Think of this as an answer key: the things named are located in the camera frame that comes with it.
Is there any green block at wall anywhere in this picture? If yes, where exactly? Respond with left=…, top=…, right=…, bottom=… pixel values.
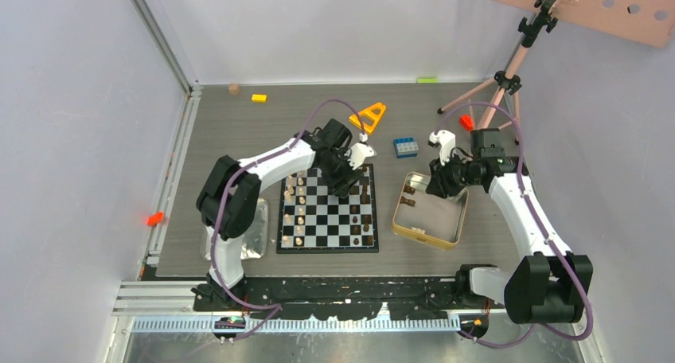
left=416, top=76, right=439, bottom=84

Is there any red block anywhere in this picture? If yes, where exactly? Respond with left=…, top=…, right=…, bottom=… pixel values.
left=458, top=115, right=474, bottom=132

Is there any orange block on rail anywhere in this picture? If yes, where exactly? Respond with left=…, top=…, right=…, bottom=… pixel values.
left=146, top=211, right=164, bottom=227

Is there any silver tin lid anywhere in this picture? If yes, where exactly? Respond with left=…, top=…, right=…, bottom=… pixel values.
left=200, top=198, right=269, bottom=261

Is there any pink tripod stand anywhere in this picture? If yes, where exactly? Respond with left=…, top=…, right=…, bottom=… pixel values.
left=437, top=17, right=538, bottom=129

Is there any dark chess piece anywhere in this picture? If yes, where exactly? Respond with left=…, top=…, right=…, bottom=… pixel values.
left=360, top=185, right=369, bottom=204

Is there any black and white chessboard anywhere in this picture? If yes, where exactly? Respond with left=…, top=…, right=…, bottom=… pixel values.
left=276, top=163, right=380, bottom=254

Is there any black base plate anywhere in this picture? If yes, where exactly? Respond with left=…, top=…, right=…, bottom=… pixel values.
left=191, top=276, right=494, bottom=321

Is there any blue and grey lego block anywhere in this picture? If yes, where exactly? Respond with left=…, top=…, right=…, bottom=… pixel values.
left=392, top=137, right=419, bottom=159

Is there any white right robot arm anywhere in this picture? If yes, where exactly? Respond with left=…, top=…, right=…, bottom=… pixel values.
left=426, top=129, right=593, bottom=324

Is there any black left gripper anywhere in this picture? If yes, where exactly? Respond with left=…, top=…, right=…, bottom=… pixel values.
left=318, top=149, right=363, bottom=198

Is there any gold square metal tin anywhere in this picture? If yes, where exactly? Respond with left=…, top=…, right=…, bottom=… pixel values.
left=392, top=172, right=469, bottom=250

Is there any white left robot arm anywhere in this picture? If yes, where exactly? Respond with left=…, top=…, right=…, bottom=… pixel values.
left=196, top=119, right=377, bottom=310

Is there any yellow triangle toy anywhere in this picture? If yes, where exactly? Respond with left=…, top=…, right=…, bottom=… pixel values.
left=349, top=102, right=387, bottom=135

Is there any pink perforated board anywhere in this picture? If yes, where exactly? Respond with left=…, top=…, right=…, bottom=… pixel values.
left=492, top=0, right=674, bottom=48

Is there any small yellow block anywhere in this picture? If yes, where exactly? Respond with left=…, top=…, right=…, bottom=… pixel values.
left=251, top=94, right=267, bottom=103

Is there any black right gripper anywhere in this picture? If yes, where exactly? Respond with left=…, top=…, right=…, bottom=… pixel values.
left=426, top=150, right=482, bottom=199

